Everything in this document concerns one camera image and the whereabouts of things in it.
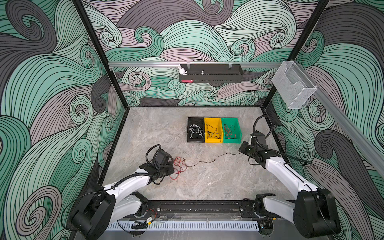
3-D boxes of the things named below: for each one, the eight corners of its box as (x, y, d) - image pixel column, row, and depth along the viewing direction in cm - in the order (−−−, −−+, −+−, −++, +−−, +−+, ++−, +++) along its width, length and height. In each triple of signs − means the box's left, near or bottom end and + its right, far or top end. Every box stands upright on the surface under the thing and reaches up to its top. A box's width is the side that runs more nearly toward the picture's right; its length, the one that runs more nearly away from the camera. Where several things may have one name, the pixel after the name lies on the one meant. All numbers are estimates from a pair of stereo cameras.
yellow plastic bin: (205, 144, 100) (206, 138, 95) (203, 123, 113) (204, 117, 107) (222, 144, 100) (224, 138, 95) (218, 123, 113) (220, 117, 107)
